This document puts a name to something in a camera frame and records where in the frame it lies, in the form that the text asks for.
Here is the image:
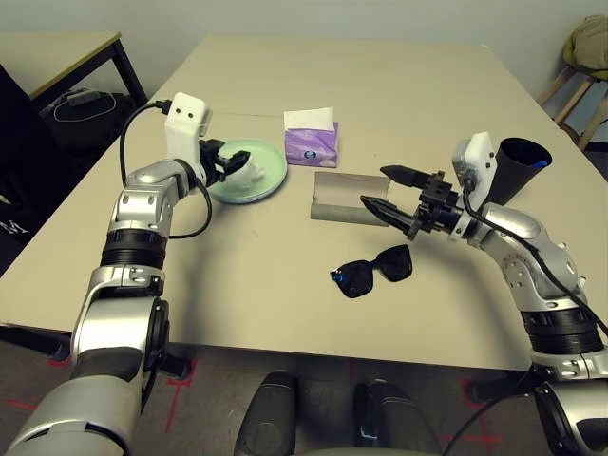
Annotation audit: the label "dark grey robot right leg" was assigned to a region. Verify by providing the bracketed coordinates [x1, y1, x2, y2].
[353, 378, 444, 456]

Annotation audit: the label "white looped cable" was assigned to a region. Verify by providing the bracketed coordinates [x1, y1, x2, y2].
[51, 89, 116, 123]

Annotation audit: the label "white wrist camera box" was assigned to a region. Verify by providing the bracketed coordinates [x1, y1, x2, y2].
[163, 92, 212, 161]
[451, 131, 498, 210]

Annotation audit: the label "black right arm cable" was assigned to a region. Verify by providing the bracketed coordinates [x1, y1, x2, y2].
[446, 175, 608, 456]

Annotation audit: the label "beige side table black frame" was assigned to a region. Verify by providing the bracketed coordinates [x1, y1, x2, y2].
[0, 31, 148, 115]

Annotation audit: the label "dark grey robot left leg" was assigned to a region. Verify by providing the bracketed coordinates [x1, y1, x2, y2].
[235, 370, 301, 456]

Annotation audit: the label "black fabric with white print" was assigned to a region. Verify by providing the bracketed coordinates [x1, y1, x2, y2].
[0, 61, 63, 267]

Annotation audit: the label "black sunglasses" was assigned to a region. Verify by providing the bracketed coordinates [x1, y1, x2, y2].
[329, 244, 412, 299]

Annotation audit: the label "black cup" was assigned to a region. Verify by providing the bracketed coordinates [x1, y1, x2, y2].
[488, 137, 553, 206]

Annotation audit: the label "white tissue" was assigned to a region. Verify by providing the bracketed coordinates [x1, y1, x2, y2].
[216, 150, 267, 189]

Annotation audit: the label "dark grey robot leg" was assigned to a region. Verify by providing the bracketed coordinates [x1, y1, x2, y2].
[235, 370, 301, 456]
[353, 378, 444, 456]

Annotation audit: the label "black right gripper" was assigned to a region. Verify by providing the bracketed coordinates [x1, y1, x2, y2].
[359, 164, 469, 238]

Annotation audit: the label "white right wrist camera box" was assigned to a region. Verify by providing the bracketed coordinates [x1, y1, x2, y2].
[451, 131, 498, 210]

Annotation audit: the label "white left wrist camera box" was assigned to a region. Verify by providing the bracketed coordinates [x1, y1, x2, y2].
[163, 92, 212, 161]

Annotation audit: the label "green seat cushion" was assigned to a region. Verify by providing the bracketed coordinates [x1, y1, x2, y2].
[563, 40, 608, 82]

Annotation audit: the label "light green plastic plate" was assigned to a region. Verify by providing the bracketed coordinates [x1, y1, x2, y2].
[207, 136, 290, 204]

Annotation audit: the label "grey glasses case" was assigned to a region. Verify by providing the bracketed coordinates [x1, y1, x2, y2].
[311, 171, 395, 224]

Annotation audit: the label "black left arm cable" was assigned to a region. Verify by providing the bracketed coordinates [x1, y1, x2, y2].
[118, 99, 213, 239]

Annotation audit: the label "grey power adapter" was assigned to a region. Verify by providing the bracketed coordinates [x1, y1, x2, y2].
[61, 88, 104, 107]

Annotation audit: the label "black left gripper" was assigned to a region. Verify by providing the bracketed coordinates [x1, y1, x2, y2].
[198, 138, 253, 185]

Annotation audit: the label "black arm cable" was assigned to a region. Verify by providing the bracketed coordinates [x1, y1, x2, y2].
[118, 99, 213, 239]
[446, 175, 608, 456]

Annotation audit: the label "purple tissue pack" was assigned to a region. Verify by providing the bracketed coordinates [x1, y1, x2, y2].
[283, 106, 341, 168]

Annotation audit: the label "beige jacket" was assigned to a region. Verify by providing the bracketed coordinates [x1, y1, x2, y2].
[569, 14, 608, 72]

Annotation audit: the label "wooden stool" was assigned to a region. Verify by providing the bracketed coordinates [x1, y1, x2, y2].
[536, 66, 608, 151]

